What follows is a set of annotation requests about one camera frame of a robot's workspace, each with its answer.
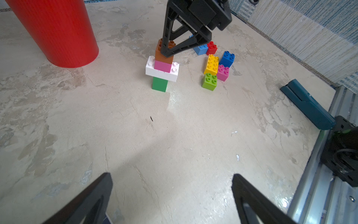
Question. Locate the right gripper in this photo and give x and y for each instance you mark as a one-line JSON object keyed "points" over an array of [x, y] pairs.
{"points": [[196, 17]]}

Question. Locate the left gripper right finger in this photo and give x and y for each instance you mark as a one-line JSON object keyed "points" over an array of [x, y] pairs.
{"points": [[253, 207]]}

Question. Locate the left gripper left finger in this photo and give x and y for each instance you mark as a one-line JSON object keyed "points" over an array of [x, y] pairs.
{"points": [[88, 207]]}

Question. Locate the pink lego brick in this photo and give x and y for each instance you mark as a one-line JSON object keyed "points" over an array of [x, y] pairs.
{"points": [[161, 66]]}

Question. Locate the white lego brick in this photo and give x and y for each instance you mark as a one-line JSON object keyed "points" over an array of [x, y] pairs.
{"points": [[151, 71]]}

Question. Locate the dark green lego brick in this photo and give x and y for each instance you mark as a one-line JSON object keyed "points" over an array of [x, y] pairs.
{"points": [[159, 84]]}

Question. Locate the light blue lego brick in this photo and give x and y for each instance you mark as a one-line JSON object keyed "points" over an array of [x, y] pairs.
{"points": [[201, 50]]}

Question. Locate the red lego brick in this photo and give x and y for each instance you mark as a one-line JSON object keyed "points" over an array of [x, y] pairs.
{"points": [[212, 48]]}

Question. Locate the yellow lego brick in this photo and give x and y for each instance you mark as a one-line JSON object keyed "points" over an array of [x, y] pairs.
{"points": [[212, 65]]}

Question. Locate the lime green lego brick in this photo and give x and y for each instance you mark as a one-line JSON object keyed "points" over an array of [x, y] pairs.
{"points": [[209, 81]]}

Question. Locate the magenta lego brick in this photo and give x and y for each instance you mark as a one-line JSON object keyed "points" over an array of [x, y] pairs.
{"points": [[223, 73]]}

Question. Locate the dark blue notebook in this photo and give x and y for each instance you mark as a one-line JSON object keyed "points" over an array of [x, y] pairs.
{"points": [[107, 220]]}

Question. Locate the red pencil cup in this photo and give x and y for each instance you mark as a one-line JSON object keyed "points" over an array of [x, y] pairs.
{"points": [[61, 29]]}

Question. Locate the teal stapler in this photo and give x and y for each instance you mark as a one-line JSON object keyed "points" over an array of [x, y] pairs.
{"points": [[303, 100]]}

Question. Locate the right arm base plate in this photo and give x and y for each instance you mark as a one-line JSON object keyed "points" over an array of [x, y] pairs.
{"points": [[340, 153]]}

